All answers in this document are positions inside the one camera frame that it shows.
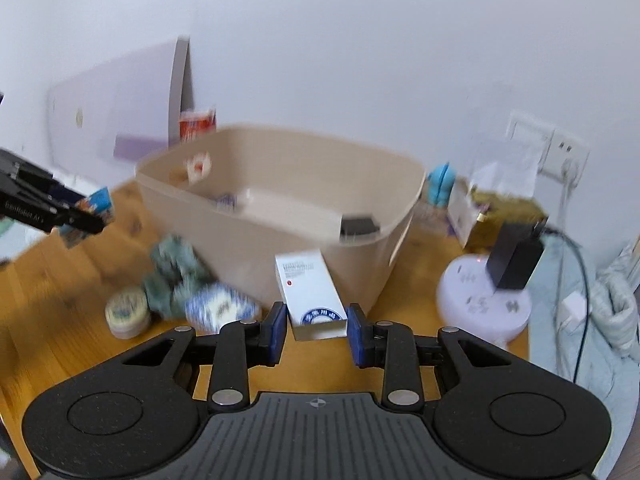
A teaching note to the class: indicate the pale green cloth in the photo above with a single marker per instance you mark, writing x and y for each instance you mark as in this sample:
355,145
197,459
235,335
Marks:
20,240

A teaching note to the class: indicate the small white and red item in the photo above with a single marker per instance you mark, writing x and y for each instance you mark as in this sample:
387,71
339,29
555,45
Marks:
198,166

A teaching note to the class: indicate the colourful blue snack packet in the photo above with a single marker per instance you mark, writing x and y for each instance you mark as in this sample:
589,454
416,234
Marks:
97,206

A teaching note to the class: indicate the blue and white patterned packet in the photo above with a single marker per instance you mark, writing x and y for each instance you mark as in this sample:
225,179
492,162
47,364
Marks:
220,307

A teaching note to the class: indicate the blue toy figure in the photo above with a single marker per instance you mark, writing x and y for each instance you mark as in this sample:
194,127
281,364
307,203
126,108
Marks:
441,182

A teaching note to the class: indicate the white wall switch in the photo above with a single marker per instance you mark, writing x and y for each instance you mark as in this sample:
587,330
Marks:
527,135

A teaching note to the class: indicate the small black item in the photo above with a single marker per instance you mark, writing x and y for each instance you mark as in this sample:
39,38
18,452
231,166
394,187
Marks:
359,225

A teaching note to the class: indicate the white box with blue circle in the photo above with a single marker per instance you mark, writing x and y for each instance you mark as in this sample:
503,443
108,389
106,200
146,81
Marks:
305,280

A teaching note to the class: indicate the white wall socket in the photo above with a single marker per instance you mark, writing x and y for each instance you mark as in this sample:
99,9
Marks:
567,152

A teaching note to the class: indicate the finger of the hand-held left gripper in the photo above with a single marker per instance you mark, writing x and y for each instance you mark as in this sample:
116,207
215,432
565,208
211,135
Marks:
65,191
80,220

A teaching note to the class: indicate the black power adapter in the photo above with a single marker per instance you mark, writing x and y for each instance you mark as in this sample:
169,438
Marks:
515,255

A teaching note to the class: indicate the light blue blanket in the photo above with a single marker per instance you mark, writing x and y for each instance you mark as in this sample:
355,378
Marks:
555,355

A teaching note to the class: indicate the olive gold box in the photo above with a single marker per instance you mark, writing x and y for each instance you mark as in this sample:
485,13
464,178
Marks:
505,212

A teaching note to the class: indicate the grey-green fuzzy cloth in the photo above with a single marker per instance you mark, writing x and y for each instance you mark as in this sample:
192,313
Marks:
175,260

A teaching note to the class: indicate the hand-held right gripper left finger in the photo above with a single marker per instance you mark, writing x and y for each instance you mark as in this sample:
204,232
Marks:
278,335

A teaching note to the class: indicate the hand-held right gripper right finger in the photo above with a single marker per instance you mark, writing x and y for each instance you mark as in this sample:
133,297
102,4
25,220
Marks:
356,337

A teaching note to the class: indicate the red and white carton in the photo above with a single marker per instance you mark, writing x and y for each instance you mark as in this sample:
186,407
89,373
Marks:
197,127

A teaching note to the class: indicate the round flat tin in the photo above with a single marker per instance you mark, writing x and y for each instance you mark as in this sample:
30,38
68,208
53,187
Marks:
127,311

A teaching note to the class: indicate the round white power strip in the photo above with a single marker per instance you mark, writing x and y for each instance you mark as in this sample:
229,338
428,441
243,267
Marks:
475,310

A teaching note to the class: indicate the small purple and white item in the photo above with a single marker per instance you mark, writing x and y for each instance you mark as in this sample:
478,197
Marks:
231,201

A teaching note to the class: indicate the grey padded cloth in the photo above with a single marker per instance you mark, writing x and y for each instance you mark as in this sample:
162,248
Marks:
617,300

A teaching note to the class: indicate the clear plastic bag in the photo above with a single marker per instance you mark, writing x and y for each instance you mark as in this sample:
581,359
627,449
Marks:
507,165

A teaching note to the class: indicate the white flat panel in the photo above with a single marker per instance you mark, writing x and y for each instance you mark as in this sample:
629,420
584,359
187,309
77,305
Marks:
115,102

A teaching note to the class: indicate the white box with purple print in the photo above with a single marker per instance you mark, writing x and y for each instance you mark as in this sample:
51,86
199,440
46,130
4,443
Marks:
462,212

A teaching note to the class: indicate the beige plastic storage bin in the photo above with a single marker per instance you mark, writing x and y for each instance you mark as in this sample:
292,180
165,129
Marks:
240,232

